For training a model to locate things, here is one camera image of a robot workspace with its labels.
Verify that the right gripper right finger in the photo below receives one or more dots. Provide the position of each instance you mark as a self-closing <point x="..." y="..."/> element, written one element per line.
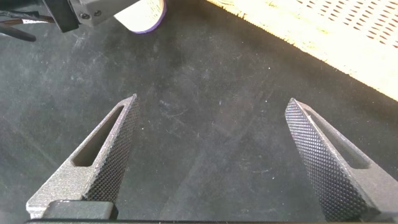
<point x="342" y="174"/>

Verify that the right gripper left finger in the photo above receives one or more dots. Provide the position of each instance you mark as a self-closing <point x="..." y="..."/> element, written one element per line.
<point x="93" y="174"/>

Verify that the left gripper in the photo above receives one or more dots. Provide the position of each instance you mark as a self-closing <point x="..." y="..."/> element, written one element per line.
<point x="62" y="14"/>

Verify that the purple trash bag roll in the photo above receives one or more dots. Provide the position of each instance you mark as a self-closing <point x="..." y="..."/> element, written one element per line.
<point x="143" y="15"/>

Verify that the rectangular wicker basket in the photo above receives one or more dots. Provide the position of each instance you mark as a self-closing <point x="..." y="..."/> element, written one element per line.
<point x="326" y="31"/>

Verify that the black table cloth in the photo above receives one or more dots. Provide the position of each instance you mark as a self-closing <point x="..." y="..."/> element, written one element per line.
<point x="202" y="93"/>

